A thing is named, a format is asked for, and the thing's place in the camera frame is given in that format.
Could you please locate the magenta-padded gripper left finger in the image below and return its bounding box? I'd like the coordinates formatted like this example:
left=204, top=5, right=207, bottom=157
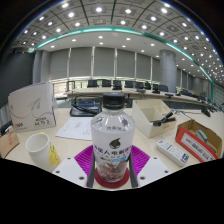
left=52, top=144, right=96, bottom=188

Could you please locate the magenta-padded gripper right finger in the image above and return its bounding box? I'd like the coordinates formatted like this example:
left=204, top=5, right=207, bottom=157
left=128, top=144, right=173, bottom=188

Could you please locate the clear black-capped drink bottle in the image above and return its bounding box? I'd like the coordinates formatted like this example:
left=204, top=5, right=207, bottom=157
left=90, top=92, right=136, bottom=184

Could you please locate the yellow paper tag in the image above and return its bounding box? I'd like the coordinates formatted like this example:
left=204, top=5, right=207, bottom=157
left=48, top=142, right=62, bottom=168

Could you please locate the white paper sheet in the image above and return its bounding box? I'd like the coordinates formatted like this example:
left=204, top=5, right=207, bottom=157
left=55, top=116, right=94, bottom=141

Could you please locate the white remote control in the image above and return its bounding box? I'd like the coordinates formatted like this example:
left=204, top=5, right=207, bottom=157
left=156, top=139, right=191, bottom=168

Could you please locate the beige open organizer box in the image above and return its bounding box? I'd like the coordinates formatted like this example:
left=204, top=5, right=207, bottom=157
left=132, top=98, right=178, bottom=139

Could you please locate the white cup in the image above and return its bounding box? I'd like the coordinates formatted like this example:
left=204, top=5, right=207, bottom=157
left=25, top=132, right=53, bottom=173

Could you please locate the black desk phone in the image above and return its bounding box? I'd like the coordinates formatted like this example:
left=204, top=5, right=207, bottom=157
left=69, top=101, right=103, bottom=118

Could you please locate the red-sided open cardboard box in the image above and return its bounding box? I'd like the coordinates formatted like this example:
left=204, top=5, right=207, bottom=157
left=175, top=119, right=224, bottom=163

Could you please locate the teal small tool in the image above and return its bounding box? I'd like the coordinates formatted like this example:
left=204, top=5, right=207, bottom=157
left=195, top=129, right=209, bottom=143

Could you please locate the white printed paper box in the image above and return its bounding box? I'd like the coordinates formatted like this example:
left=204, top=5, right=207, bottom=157
left=7, top=82, right=58, bottom=133

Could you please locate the brown kraft envelope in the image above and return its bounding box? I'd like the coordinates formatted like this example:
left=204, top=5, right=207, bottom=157
left=0, top=129, right=20, bottom=159

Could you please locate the row of black office chairs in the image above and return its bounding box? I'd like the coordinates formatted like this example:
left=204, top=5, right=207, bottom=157
left=86, top=79, right=169, bottom=94

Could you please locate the black table microphone base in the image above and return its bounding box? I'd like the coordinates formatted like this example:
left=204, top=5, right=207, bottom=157
left=199, top=106, right=212, bottom=118

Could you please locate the black flat device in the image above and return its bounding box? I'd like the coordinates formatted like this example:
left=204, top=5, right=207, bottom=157
left=0, top=120, right=13, bottom=136

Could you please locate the group of ceiling lights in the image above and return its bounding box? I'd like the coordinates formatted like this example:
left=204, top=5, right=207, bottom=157
left=13, top=0, right=224, bottom=84

